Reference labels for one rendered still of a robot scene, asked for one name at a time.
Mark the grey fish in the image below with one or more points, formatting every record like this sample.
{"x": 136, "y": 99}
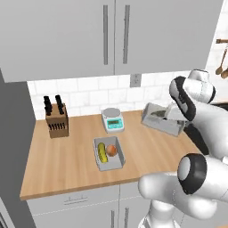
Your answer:
{"x": 158, "y": 113}

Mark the grey cupboard door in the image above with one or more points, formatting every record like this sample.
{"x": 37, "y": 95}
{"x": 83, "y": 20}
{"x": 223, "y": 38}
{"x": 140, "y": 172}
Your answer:
{"x": 166, "y": 32}
{"x": 56, "y": 35}
{"x": 77, "y": 218}
{"x": 130, "y": 215}

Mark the grey container with fish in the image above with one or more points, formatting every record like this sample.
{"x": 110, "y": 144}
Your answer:
{"x": 160, "y": 124}

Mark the grey lower cupboard door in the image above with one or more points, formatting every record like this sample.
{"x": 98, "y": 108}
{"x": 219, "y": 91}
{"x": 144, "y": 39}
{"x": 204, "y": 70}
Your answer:
{"x": 77, "y": 218}
{"x": 130, "y": 215}

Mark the narrow grey drawer front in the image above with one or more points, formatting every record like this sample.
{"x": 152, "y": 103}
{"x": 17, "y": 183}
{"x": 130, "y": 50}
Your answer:
{"x": 129, "y": 191}

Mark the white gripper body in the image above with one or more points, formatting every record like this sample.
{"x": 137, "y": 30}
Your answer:
{"x": 174, "y": 112}

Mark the yellow-green cucumber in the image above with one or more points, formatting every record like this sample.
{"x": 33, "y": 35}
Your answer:
{"x": 102, "y": 152}

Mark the brown onion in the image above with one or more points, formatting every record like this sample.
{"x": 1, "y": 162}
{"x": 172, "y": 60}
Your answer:
{"x": 111, "y": 150}

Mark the wooden knife block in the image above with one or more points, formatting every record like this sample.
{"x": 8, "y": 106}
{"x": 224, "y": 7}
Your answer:
{"x": 57, "y": 123}

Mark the grey fridge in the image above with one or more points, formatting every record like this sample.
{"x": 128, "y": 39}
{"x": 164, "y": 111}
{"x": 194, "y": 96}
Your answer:
{"x": 13, "y": 148}

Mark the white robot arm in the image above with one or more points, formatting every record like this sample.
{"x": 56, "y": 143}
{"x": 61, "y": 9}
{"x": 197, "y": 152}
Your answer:
{"x": 213, "y": 124}

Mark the grey upper cupboard door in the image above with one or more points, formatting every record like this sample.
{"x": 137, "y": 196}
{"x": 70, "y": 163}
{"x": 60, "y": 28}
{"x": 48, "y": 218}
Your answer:
{"x": 56, "y": 35}
{"x": 166, "y": 32}

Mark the grey wall socket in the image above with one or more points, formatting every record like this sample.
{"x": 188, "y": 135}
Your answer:
{"x": 135, "y": 80}

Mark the grey container with vegetables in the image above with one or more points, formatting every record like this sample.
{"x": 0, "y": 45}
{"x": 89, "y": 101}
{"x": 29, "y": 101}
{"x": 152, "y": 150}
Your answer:
{"x": 110, "y": 164}

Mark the teal and white kitchen scale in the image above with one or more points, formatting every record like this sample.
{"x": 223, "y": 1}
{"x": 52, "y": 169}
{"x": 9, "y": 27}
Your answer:
{"x": 112, "y": 120}

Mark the wooden hanging spoon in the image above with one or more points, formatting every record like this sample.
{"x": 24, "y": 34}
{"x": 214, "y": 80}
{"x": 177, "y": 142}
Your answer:
{"x": 221, "y": 63}
{"x": 225, "y": 72}

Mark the wooden tool rail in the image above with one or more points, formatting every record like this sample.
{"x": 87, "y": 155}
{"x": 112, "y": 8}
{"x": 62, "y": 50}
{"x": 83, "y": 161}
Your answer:
{"x": 222, "y": 41}

